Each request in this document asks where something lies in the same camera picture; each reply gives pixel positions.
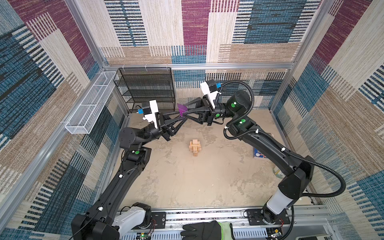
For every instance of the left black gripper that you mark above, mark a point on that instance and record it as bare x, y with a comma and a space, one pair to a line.
165, 128

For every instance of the black and green glove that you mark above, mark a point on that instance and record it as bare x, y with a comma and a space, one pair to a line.
208, 231

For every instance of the blue printed package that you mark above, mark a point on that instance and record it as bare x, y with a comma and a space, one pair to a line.
258, 154

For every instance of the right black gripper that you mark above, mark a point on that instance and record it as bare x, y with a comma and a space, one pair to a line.
209, 110

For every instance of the black wire shelf rack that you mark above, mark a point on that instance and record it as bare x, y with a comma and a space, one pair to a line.
141, 85

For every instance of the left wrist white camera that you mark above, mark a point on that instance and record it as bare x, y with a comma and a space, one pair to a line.
150, 110

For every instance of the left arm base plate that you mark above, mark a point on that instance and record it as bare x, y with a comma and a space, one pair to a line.
157, 220

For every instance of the dotted wood block front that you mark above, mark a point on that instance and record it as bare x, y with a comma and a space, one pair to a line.
191, 143

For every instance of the round tape tin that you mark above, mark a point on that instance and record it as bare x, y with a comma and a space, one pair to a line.
277, 172

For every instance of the white wire mesh basket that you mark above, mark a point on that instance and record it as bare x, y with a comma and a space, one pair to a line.
88, 111

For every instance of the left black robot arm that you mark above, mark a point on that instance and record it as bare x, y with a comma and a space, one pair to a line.
100, 221

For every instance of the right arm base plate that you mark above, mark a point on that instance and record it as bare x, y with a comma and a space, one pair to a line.
257, 217

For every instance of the purple triangular block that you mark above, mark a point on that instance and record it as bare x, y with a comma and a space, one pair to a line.
182, 109

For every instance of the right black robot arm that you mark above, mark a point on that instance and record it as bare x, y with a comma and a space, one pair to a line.
298, 171

